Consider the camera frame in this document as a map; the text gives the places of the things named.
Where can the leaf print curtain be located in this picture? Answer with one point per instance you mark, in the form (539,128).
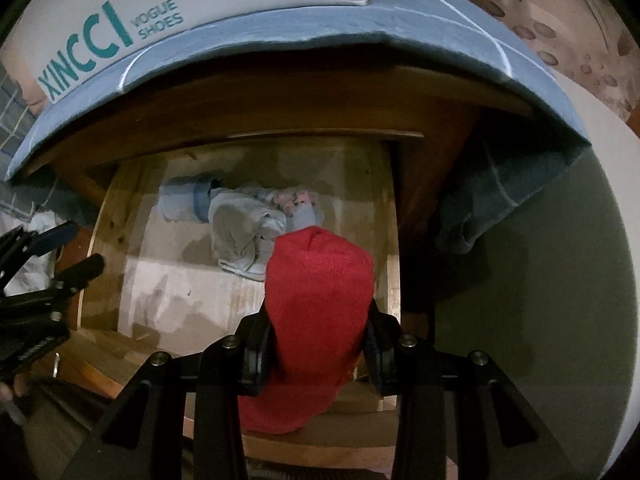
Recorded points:
(575,20)

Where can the grey plaid blanket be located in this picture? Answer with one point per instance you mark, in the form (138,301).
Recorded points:
(12,120)

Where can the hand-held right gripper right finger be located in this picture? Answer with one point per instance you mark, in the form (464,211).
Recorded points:
(382,360)

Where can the light blue sock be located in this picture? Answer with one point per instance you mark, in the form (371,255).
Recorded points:
(180,202)

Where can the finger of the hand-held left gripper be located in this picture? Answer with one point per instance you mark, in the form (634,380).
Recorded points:
(55,237)
(82,270)

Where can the blue checked cloth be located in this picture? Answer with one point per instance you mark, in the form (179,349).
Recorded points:
(300,35)

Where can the wooden drawer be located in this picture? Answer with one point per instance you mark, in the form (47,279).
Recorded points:
(165,285)

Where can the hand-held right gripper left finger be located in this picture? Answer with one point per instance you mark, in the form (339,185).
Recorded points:
(256,355)

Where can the wooden nightstand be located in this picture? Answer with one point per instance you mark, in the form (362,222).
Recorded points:
(300,105)

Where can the pink floral underwear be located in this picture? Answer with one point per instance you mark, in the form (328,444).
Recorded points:
(295,202)

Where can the person's left hand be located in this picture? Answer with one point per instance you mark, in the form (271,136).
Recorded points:
(12,392)

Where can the pale white underwear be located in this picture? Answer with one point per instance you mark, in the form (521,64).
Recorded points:
(235,230)

